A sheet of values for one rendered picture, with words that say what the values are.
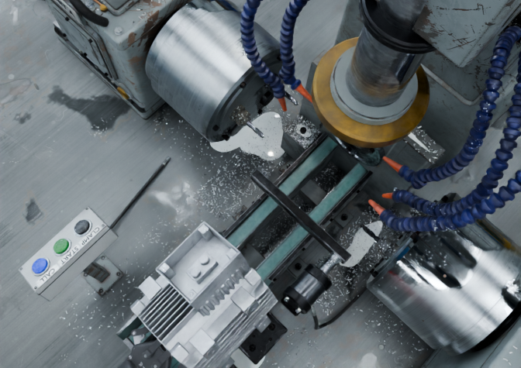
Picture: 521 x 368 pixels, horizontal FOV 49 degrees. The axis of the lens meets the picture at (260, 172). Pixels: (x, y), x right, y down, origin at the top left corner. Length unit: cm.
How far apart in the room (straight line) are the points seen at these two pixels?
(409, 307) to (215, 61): 57
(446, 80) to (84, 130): 86
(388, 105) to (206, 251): 42
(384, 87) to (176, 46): 47
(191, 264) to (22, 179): 58
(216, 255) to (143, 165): 45
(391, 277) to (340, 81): 37
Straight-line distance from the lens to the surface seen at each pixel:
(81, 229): 110
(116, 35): 115
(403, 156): 113
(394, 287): 106
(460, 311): 104
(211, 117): 110
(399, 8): 66
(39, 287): 110
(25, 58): 161
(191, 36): 112
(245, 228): 123
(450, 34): 65
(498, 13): 59
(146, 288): 110
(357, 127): 86
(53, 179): 145
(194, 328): 103
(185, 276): 103
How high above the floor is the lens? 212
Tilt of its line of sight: 72 degrees down
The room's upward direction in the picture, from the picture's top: 6 degrees clockwise
